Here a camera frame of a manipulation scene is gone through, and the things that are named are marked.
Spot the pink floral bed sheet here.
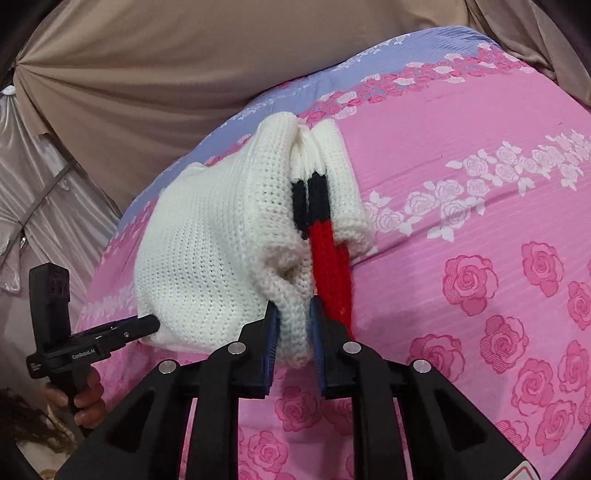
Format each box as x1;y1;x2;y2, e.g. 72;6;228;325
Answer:
76;25;591;480

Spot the beige backdrop curtain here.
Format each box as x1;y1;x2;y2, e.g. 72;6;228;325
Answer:
11;0;591;222

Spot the dark patterned cloth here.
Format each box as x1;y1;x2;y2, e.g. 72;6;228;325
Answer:
0;388;77;480

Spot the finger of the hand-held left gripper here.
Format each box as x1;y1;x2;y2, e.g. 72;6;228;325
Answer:
108;315;161;346

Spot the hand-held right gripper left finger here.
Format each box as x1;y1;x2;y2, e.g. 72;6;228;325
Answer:
55;302;283;480

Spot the white red black knit sweater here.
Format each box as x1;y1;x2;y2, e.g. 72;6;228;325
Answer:
134;112;377;370

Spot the grey metal pole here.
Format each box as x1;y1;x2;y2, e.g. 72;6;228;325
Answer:
18;164;72;245

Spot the silver satin curtain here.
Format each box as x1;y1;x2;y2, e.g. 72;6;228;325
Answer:
0;88;123;324

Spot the person's left hand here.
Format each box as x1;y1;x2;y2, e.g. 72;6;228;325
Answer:
45;367;108;428

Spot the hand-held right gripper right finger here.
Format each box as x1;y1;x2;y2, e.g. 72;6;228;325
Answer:
308;296;529;480

